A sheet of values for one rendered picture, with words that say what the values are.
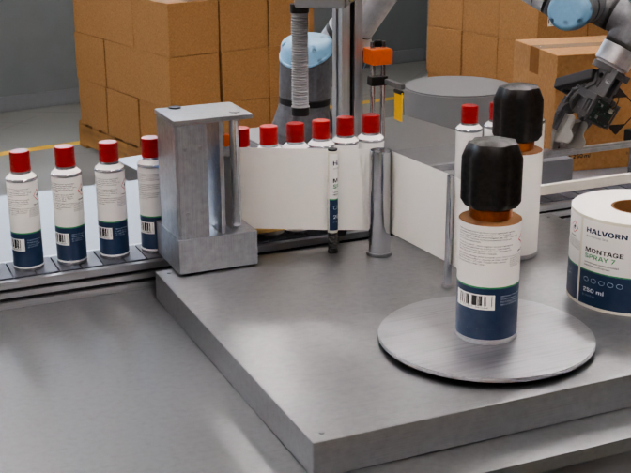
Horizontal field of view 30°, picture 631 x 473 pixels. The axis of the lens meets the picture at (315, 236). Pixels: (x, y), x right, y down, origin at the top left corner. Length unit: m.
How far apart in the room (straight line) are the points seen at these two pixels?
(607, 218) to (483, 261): 0.27
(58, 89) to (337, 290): 6.03
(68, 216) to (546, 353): 0.85
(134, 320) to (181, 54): 3.74
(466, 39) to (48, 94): 2.85
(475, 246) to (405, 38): 7.56
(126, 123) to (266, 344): 4.45
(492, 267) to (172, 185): 0.59
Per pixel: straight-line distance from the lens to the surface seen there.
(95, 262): 2.07
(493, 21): 6.18
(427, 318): 1.76
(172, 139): 1.93
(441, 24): 6.48
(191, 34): 5.62
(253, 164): 2.06
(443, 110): 4.79
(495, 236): 1.62
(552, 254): 2.10
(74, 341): 1.88
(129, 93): 6.03
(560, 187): 2.42
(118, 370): 1.77
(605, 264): 1.83
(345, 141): 2.19
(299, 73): 2.23
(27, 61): 7.73
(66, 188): 2.02
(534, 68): 2.81
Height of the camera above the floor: 1.55
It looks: 18 degrees down
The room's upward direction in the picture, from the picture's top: straight up
